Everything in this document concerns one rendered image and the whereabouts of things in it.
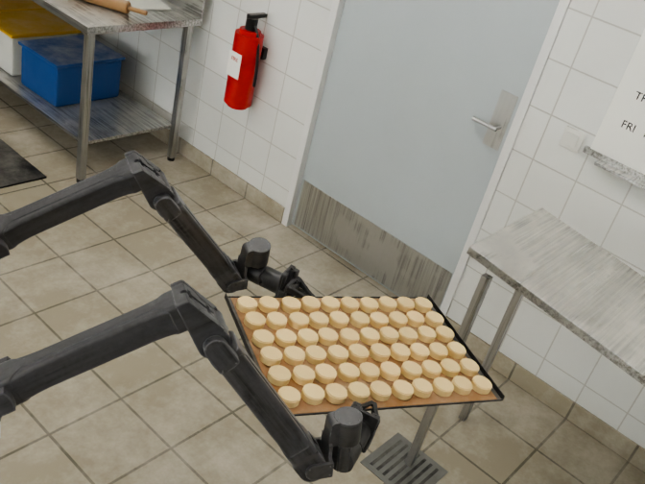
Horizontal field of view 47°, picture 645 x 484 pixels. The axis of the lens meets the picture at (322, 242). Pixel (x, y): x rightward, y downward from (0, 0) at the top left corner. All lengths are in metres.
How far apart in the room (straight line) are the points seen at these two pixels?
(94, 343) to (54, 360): 0.07
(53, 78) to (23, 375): 3.33
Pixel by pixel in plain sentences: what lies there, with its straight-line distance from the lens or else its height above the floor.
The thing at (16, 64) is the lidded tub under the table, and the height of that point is 0.31.
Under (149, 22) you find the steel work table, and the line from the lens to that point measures 4.08.
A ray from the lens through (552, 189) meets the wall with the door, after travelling 3.23.
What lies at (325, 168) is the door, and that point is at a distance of 3.92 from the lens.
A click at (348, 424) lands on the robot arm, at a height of 1.10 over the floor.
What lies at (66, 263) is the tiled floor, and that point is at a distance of 3.64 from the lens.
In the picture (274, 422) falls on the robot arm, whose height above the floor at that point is 1.11.
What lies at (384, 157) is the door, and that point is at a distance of 3.67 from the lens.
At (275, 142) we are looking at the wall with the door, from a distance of 4.09.
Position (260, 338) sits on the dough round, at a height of 1.03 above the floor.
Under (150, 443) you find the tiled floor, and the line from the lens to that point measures 2.85.
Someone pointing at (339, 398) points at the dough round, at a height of 1.02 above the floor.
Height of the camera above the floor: 2.12
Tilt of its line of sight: 31 degrees down
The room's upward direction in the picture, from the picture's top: 15 degrees clockwise
